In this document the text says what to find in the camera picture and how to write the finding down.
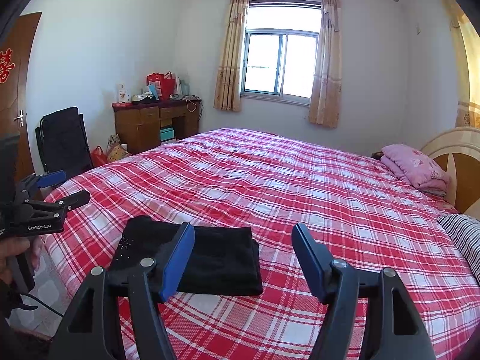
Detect black pants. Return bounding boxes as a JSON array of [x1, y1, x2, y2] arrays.
[[108, 215, 263, 297]]

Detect person left hand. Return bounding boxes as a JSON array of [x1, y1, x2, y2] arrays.
[[0, 237, 43, 285]]

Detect red plastic bag floor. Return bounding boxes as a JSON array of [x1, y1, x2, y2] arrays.
[[90, 145, 108, 167]]

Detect black folding chair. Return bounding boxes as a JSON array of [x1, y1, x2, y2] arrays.
[[35, 106, 94, 179]]

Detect patterned bag on floor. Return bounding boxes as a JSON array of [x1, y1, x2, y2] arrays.
[[106, 134, 130, 163]]

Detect brown wooden desk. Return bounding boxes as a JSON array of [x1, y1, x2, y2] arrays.
[[112, 97, 202, 155]]

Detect white card on desk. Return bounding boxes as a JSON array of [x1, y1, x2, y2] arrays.
[[117, 84, 131, 104]]

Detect striped grey pillow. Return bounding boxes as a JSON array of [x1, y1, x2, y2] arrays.
[[437, 214, 480, 282]]

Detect brown wooden door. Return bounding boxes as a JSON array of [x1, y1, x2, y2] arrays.
[[0, 12, 41, 180]]

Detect red gift bag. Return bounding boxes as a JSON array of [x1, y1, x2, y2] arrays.
[[146, 72, 176, 100]]

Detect red plaid bed cover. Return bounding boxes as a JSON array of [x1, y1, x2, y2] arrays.
[[44, 128, 479, 359]]

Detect folded pink blanket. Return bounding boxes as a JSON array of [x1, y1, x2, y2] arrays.
[[380, 144, 451, 197]]

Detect beige curtain left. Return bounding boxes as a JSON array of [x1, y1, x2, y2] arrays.
[[213, 0, 249, 112]]

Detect beige curtain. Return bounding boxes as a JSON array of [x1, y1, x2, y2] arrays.
[[213, 0, 249, 112], [308, 0, 343, 128]]

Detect cream wooden headboard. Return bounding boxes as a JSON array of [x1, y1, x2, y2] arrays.
[[421, 127, 480, 219]]

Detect beige curtain right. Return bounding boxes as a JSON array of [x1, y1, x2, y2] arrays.
[[308, 0, 343, 128]]

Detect yellow side curtain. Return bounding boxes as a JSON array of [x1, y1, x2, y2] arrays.
[[441, 0, 480, 128]]

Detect window with grey frame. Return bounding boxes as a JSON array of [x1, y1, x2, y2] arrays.
[[241, 0, 322, 107]]

